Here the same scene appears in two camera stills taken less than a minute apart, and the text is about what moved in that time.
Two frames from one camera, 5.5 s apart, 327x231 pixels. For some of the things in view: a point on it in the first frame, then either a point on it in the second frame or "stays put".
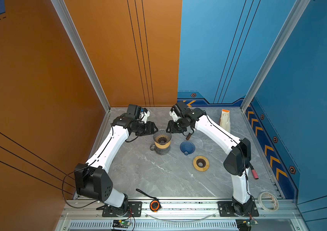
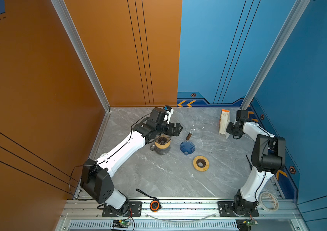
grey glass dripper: (162, 136) stays put
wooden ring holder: (162, 146) stays put
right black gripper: (171, 128) → (229, 130)
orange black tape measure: (155, 205) stays put
